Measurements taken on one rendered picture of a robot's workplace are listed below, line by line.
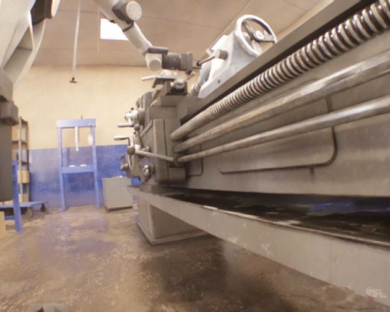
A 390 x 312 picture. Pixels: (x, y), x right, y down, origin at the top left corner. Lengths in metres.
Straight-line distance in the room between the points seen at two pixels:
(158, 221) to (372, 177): 1.57
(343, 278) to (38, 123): 5.54
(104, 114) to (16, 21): 5.03
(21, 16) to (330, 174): 0.60
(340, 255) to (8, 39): 0.52
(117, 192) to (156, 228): 2.12
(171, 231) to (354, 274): 1.64
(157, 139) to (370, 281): 0.89
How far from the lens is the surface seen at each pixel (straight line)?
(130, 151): 0.90
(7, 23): 0.41
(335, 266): 0.28
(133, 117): 1.15
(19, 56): 0.51
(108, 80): 5.70
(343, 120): 0.35
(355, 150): 0.43
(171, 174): 0.98
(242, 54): 1.01
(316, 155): 0.47
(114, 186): 3.81
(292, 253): 0.32
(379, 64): 0.33
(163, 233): 1.81
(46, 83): 5.84
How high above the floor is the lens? 0.55
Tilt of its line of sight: 4 degrees up
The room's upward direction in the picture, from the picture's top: 6 degrees counter-clockwise
